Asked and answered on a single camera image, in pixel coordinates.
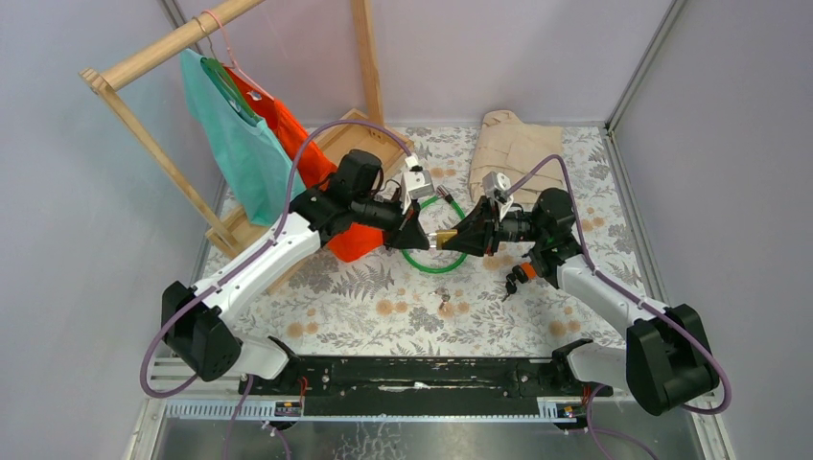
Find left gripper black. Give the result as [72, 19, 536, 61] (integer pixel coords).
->
[352, 192, 433, 252]

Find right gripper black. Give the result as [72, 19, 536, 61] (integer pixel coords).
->
[439, 196, 545, 259]

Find brass padlock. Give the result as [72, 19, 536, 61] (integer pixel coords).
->
[428, 229, 457, 249]

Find green cable lock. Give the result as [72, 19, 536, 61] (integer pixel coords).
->
[401, 186, 468, 274]

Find orange black key bunch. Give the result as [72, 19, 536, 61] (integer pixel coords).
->
[501, 263, 538, 302]

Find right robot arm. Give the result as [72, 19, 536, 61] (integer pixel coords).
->
[436, 188, 722, 415]

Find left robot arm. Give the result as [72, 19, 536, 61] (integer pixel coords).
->
[161, 149, 434, 394]

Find orange garment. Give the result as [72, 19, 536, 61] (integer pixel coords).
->
[226, 68, 383, 262]

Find floral table mat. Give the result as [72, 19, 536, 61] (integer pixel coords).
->
[234, 126, 643, 357]

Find folded beige garment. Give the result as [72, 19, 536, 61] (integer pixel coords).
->
[469, 109, 564, 201]

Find wooden clothes rack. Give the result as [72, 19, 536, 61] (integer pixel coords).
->
[79, 0, 416, 294]

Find teal t-shirt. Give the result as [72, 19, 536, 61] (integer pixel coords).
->
[179, 50, 292, 226]

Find green hanger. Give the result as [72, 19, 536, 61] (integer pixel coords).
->
[200, 57, 260, 127]

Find pink hanger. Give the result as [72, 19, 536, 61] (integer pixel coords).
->
[202, 9, 275, 102]

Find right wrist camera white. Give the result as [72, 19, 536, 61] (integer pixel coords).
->
[482, 172, 514, 220]

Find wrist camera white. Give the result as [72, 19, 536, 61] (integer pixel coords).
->
[401, 155, 435, 215]
[482, 172, 514, 220]

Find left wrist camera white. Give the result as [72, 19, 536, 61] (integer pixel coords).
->
[401, 155, 435, 215]

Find silver cable lock keys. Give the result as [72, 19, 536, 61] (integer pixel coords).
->
[430, 287, 451, 312]

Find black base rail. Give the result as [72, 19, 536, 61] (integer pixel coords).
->
[239, 356, 613, 421]

